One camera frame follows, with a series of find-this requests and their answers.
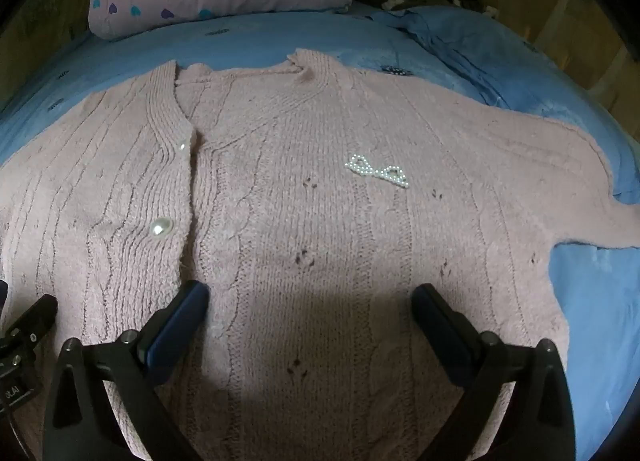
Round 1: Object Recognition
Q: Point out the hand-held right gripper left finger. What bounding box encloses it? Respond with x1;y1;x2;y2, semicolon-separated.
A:
42;280;210;461

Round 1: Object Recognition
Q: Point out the pink knit cardigan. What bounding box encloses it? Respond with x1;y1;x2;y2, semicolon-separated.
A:
0;52;640;461

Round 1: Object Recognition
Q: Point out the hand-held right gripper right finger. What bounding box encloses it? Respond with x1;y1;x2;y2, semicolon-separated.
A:
411;283;587;461

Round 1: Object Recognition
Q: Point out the crumpled blue printed cloth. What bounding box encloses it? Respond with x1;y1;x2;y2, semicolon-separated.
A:
370;5;566;108

